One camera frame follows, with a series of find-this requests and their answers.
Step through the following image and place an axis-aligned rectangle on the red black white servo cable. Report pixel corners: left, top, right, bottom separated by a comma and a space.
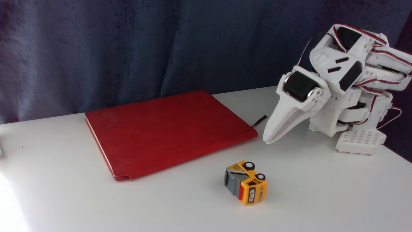
298, 31, 346, 66

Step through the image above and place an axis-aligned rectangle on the dark brown bookmark ribbon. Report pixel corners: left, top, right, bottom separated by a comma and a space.
251, 115, 268, 127

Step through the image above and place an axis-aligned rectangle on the white perforated base plate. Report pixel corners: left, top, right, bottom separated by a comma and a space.
335, 129, 387, 156

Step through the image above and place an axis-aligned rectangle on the yellow toy truck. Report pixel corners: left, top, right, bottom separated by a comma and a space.
224, 159, 268, 206

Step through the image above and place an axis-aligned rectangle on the thin white cable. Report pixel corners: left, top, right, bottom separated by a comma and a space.
376, 106, 403, 130

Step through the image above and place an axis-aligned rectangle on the dark blue curtain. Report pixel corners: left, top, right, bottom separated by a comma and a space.
0, 0, 412, 163

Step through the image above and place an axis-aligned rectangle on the red notebook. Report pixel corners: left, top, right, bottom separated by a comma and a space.
85, 90, 258, 182

